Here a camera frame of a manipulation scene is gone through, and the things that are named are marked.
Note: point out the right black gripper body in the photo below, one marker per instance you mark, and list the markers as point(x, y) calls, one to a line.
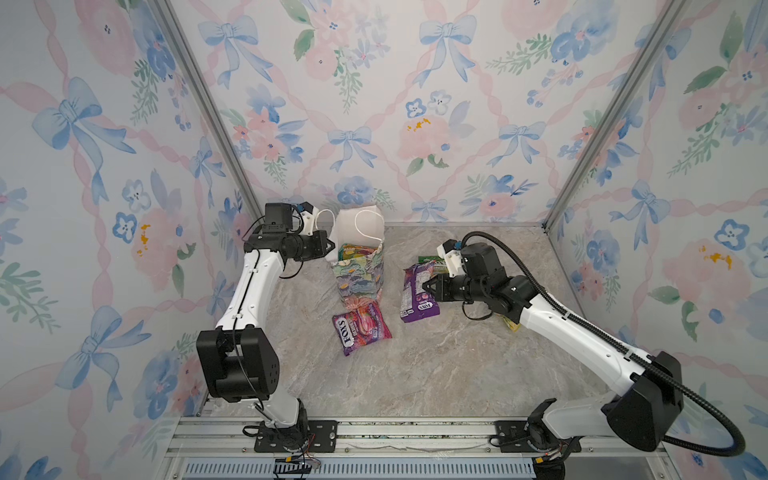
point(460, 291)

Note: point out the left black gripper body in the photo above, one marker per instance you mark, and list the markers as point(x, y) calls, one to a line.
point(307, 248)

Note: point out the yellow snack packet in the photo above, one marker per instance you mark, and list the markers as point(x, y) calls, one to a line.
point(511, 324)

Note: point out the floral paper bag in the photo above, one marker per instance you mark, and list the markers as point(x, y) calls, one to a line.
point(360, 280)

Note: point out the green Fox's candy bag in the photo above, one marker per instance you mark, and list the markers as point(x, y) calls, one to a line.
point(428, 259)

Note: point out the purple snack packet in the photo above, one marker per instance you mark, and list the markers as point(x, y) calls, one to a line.
point(416, 303)

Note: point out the purple Fox's candy bag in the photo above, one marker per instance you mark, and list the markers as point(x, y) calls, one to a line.
point(361, 327)

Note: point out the orange Fox's candy bag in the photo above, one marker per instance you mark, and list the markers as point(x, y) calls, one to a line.
point(350, 251)

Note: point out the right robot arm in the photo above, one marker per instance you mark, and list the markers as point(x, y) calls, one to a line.
point(639, 407)

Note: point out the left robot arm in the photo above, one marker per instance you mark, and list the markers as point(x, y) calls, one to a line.
point(238, 361)

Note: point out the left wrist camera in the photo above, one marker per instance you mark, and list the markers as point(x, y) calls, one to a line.
point(282, 218)

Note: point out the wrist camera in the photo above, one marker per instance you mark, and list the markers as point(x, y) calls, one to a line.
point(282, 218)
point(450, 253)

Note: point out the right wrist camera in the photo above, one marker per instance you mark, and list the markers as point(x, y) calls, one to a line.
point(450, 253)

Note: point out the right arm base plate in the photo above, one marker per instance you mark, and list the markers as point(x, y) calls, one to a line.
point(517, 436)

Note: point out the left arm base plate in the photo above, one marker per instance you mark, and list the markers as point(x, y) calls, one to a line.
point(313, 436)

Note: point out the aluminium rail frame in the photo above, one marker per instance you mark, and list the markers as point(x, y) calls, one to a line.
point(397, 448)

